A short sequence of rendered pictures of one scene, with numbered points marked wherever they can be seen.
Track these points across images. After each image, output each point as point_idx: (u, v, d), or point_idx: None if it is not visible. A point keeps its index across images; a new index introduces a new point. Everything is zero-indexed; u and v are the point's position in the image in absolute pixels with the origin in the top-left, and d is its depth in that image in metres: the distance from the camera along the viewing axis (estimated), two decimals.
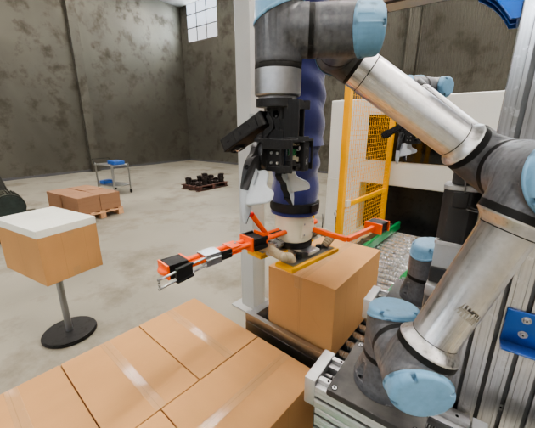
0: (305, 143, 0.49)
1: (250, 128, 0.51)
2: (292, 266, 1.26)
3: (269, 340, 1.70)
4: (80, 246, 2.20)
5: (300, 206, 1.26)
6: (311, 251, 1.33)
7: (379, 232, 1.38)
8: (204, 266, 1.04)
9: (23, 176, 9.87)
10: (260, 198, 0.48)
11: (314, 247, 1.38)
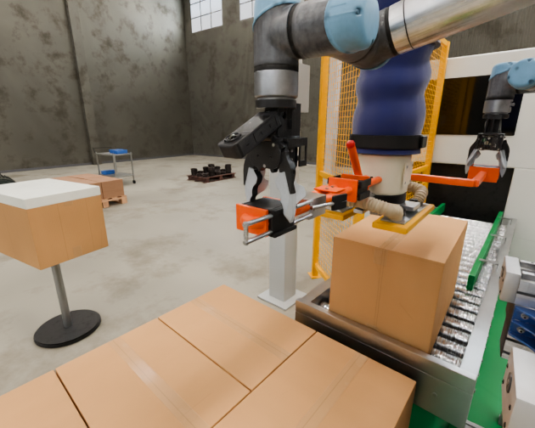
0: None
1: (270, 128, 0.49)
2: (402, 224, 0.86)
3: (331, 336, 1.29)
4: (81, 222, 1.79)
5: (408, 137, 0.87)
6: (414, 205, 0.95)
7: (493, 178, 1.02)
8: (308, 216, 0.61)
9: (21, 168, 9.46)
10: (300, 195, 0.54)
11: (413, 201, 0.99)
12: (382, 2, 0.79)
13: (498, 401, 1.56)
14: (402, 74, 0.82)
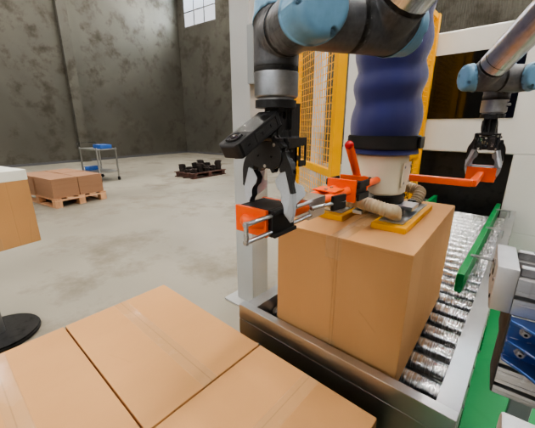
0: None
1: (271, 128, 0.49)
2: (401, 224, 0.86)
3: (278, 351, 1.01)
4: (1, 211, 1.52)
5: (407, 137, 0.87)
6: (413, 205, 0.95)
7: (491, 178, 1.03)
8: (307, 216, 0.61)
9: (6, 165, 9.18)
10: (300, 195, 0.54)
11: (411, 202, 0.99)
12: None
13: (493, 426, 1.29)
14: (399, 75, 0.83)
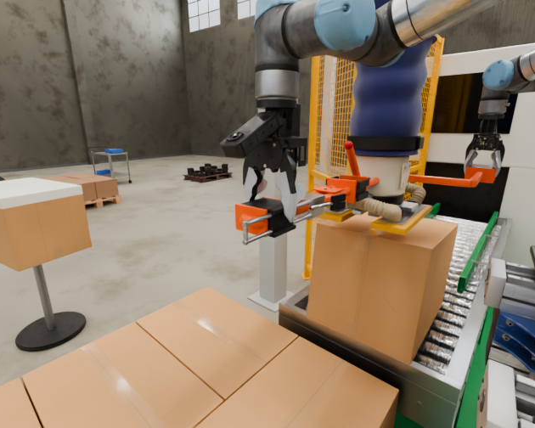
0: None
1: (272, 128, 0.49)
2: (400, 225, 0.86)
3: (314, 341, 1.24)
4: (62, 222, 1.75)
5: (406, 137, 0.87)
6: (413, 206, 0.95)
7: (490, 179, 1.03)
8: (307, 216, 0.61)
9: (17, 168, 9.41)
10: (300, 195, 0.54)
11: (411, 203, 0.99)
12: None
13: None
14: (398, 76, 0.83)
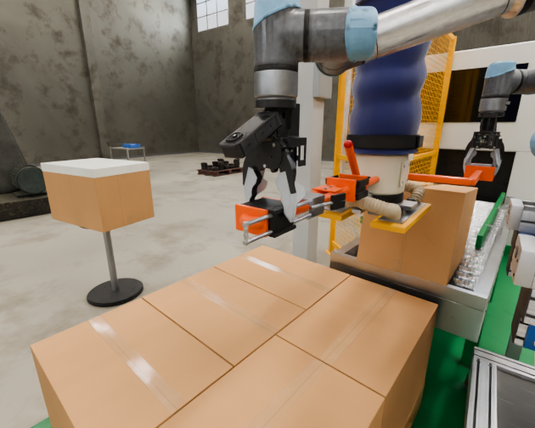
0: None
1: (271, 128, 0.49)
2: (400, 223, 0.86)
3: None
4: (134, 193, 2.03)
5: (405, 137, 0.87)
6: (412, 205, 0.95)
7: (489, 177, 1.03)
8: (307, 215, 0.61)
9: (33, 164, 9.70)
10: (300, 194, 0.54)
11: (410, 201, 0.99)
12: None
13: (503, 344, 1.80)
14: (397, 74, 0.83)
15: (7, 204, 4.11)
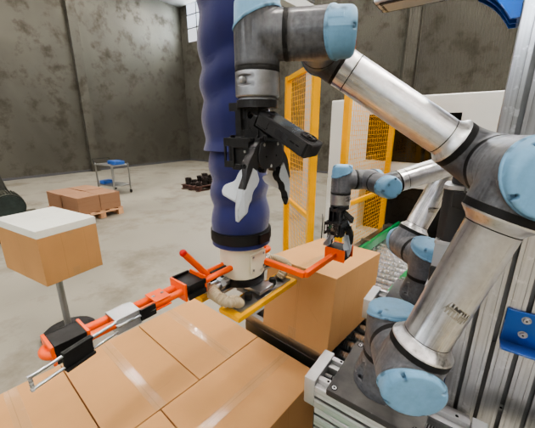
0: None
1: None
2: (239, 312, 1.01)
3: (269, 340, 1.70)
4: (80, 246, 2.20)
5: (245, 237, 1.02)
6: (262, 289, 1.10)
7: (341, 260, 1.18)
8: (113, 335, 0.76)
9: (23, 176, 9.87)
10: (273, 182, 0.62)
11: (267, 283, 1.14)
12: (209, 121, 0.94)
13: None
14: None
15: None
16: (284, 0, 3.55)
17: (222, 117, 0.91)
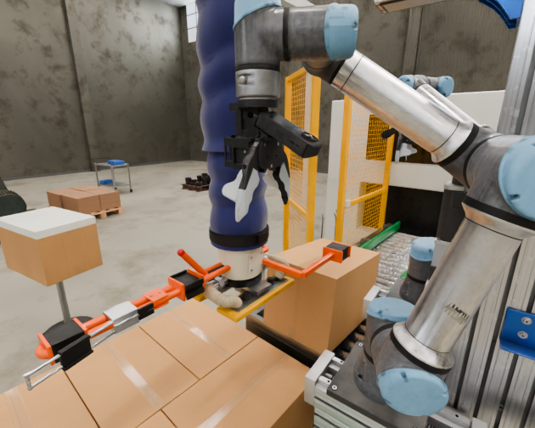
0: None
1: None
2: (237, 312, 1.02)
3: (269, 340, 1.70)
4: (80, 246, 2.21)
5: (244, 237, 1.02)
6: (261, 289, 1.10)
7: (339, 260, 1.18)
8: (110, 334, 0.77)
9: (23, 176, 9.87)
10: (273, 182, 0.62)
11: (265, 283, 1.15)
12: (207, 121, 0.94)
13: None
14: None
15: None
16: (284, 0, 3.55)
17: (221, 117, 0.91)
